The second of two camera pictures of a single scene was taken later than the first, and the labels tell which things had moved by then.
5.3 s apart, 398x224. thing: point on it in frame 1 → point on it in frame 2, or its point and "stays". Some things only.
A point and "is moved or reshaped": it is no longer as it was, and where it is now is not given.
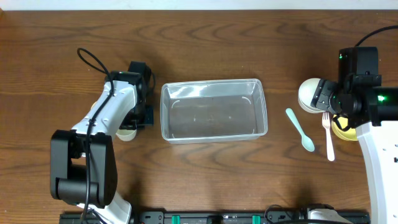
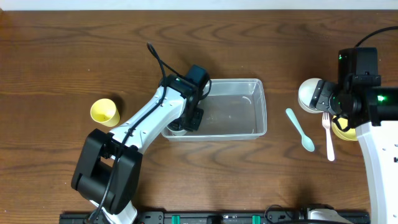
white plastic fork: (326, 121) stays
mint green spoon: (307, 142) stays
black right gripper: (326, 95) stays
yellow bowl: (350, 134) stays
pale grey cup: (127, 135) is moved or reshaped
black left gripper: (148, 121) → (194, 126)
